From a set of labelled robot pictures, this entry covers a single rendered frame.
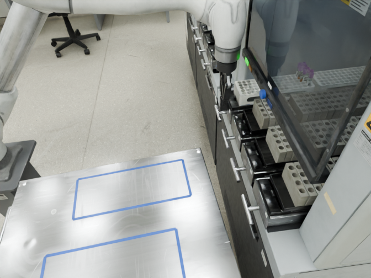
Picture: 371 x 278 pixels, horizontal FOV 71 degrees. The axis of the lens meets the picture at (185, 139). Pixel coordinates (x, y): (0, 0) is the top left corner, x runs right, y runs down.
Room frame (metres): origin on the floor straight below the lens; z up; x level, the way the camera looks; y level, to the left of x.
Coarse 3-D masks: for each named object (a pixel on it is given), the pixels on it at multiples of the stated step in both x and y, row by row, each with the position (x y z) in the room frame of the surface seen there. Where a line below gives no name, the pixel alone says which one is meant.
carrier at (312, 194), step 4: (296, 164) 0.44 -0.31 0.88; (296, 168) 0.43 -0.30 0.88; (300, 168) 0.44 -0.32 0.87; (300, 172) 0.42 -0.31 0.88; (300, 176) 0.40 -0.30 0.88; (304, 176) 0.41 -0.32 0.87; (304, 180) 0.39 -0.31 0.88; (308, 180) 0.39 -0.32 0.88; (304, 184) 0.38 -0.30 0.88; (308, 184) 0.37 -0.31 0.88; (308, 188) 0.36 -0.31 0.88; (312, 188) 0.36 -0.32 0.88; (308, 192) 0.35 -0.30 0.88; (312, 192) 0.36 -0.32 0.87; (312, 196) 0.34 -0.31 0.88; (316, 196) 0.34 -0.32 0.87; (308, 200) 0.34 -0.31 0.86; (312, 200) 0.34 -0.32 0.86; (308, 204) 0.34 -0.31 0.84
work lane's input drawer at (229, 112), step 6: (234, 96) 0.85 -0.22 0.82; (228, 102) 0.85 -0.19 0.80; (234, 102) 0.83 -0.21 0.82; (216, 108) 0.87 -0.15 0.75; (228, 108) 0.83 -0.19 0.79; (234, 108) 0.79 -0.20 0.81; (240, 108) 0.79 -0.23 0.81; (246, 108) 0.80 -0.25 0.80; (216, 114) 0.84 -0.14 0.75; (228, 114) 0.82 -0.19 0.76; (234, 114) 0.78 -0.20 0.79
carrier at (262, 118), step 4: (256, 100) 0.75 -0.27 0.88; (260, 100) 0.74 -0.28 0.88; (256, 104) 0.73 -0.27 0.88; (260, 104) 0.72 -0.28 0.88; (256, 108) 0.72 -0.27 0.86; (260, 108) 0.70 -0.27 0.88; (264, 108) 0.70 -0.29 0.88; (256, 112) 0.71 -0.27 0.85; (260, 112) 0.68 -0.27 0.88; (264, 112) 0.68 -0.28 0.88; (256, 116) 0.71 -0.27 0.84; (260, 116) 0.68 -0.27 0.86; (264, 116) 0.66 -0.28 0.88; (268, 116) 0.65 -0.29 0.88; (260, 120) 0.67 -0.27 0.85; (264, 120) 0.65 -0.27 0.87; (268, 120) 0.65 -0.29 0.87; (260, 124) 0.66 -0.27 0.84; (264, 124) 0.65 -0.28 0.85; (260, 128) 0.66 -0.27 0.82; (264, 128) 0.65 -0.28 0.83
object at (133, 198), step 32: (160, 160) 0.56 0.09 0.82; (192, 160) 0.54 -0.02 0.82; (32, 192) 0.48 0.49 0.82; (64, 192) 0.47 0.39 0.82; (96, 192) 0.46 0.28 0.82; (128, 192) 0.44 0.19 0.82; (160, 192) 0.43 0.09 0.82; (192, 192) 0.42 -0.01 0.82; (32, 224) 0.37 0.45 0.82; (64, 224) 0.36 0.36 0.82; (96, 224) 0.35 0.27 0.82; (128, 224) 0.34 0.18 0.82; (160, 224) 0.33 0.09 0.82; (192, 224) 0.32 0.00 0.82; (224, 224) 0.31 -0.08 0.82; (0, 256) 0.28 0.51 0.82; (32, 256) 0.28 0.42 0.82; (64, 256) 0.27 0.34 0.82; (96, 256) 0.26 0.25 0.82; (128, 256) 0.25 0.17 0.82; (160, 256) 0.25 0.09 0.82; (192, 256) 0.24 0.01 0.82; (224, 256) 0.23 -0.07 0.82
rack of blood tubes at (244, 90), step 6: (234, 84) 0.89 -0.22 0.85; (240, 84) 0.88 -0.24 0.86; (246, 84) 0.88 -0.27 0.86; (252, 84) 0.87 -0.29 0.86; (234, 90) 0.89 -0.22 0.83; (240, 90) 0.83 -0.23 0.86; (246, 90) 0.84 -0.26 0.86; (252, 90) 0.83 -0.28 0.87; (258, 90) 0.83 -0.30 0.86; (240, 96) 0.80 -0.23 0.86; (246, 96) 0.80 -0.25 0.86; (252, 96) 0.80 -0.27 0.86; (258, 96) 0.80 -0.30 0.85; (240, 102) 0.80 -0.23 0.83; (246, 102) 0.80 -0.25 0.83; (252, 102) 0.80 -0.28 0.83
